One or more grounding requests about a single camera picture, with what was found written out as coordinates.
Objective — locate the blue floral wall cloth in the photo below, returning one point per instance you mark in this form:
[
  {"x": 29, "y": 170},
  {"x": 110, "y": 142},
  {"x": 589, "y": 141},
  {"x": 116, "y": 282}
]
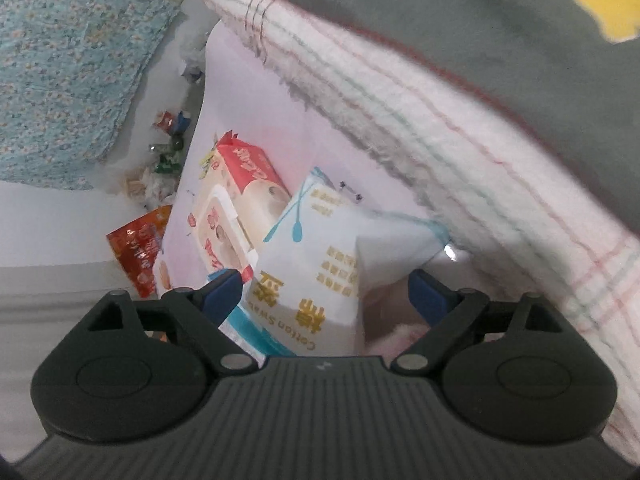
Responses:
[{"x": 65, "y": 60}]

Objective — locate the white blue carton box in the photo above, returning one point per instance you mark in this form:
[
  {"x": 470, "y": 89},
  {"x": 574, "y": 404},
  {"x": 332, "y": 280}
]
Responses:
[{"x": 250, "y": 332}]

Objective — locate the red printed bag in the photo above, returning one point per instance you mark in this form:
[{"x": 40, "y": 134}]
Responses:
[{"x": 140, "y": 245}]

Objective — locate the red wet wipes pack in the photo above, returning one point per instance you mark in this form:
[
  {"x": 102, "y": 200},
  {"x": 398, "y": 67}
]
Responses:
[{"x": 245, "y": 180}]

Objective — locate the grey star print blanket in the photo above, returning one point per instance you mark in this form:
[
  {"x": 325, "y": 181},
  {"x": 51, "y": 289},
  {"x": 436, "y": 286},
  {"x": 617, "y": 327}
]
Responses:
[{"x": 475, "y": 20}]

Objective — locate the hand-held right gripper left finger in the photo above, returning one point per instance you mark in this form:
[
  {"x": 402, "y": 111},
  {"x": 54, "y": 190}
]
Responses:
[{"x": 225, "y": 294}]

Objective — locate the pile of cans and wrappers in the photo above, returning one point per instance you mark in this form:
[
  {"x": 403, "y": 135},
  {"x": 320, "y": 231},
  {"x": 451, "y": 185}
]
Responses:
[{"x": 167, "y": 160}]

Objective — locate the white cotton swab packet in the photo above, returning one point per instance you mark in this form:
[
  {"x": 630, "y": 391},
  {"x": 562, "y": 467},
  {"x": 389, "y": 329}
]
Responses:
[{"x": 320, "y": 240}]

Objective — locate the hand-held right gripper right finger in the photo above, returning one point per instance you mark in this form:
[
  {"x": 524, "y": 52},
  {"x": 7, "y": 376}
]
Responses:
[{"x": 426, "y": 296}]

